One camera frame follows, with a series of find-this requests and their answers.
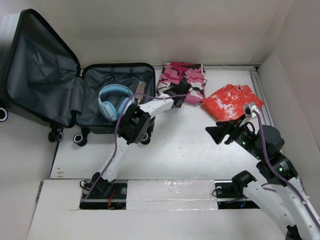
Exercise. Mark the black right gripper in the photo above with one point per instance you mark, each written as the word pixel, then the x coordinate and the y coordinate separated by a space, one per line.
pixel 222 128

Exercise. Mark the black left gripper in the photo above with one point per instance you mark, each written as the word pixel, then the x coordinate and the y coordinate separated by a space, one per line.
pixel 171 88

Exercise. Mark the pink camouflage garment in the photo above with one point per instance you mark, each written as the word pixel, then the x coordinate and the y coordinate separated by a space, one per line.
pixel 193 73

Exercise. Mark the red white garment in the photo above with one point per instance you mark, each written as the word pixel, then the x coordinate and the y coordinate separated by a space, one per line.
pixel 227 103

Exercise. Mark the rose eyeshadow palette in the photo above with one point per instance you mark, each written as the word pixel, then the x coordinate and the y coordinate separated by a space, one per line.
pixel 140 89

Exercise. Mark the blue over-ear headphones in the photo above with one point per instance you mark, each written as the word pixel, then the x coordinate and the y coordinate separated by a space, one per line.
pixel 107 109

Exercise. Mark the black suitcase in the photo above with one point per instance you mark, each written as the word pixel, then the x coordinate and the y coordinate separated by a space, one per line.
pixel 42 79

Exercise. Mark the beige cosmetic tube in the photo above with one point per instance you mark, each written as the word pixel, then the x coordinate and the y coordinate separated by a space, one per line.
pixel 139 98

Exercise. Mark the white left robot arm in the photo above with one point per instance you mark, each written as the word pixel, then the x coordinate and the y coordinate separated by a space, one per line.
pixel 131 127

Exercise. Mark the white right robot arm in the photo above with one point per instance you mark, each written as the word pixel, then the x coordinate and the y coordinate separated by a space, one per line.
pixel 294 215

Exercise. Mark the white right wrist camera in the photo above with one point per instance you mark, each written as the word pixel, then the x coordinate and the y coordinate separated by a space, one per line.
pixel 250 110

